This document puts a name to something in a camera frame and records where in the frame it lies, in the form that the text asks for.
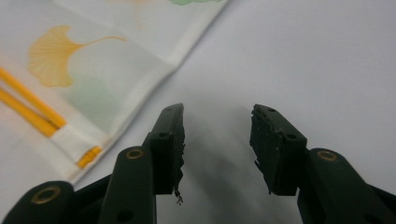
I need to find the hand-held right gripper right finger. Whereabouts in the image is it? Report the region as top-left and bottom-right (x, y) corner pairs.
(249, 104), (309, 197)

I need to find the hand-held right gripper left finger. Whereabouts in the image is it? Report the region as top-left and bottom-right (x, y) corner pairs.
(142, 103), (187, 196)

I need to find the translucent leaf-print zip bag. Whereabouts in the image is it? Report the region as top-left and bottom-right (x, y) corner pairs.
(0, 0), (231, 185)

